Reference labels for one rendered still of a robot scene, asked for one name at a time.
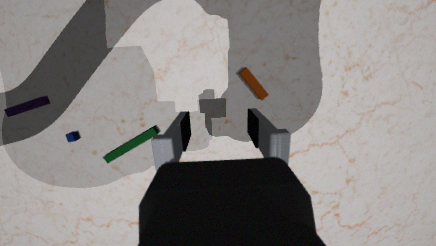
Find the purple rod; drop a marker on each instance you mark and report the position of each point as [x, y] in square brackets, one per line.
[26, 106]

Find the small dark blue block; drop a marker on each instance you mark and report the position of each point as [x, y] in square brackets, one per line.
[72, 136]

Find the dark green rod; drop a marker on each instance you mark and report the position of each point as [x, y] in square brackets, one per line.
[131, 144]

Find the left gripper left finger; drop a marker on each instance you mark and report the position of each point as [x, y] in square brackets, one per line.
[168, 147]

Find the orange-brown rod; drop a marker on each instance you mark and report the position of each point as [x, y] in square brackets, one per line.
[253, 83]

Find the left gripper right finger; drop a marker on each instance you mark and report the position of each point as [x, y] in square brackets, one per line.
[272, 142]

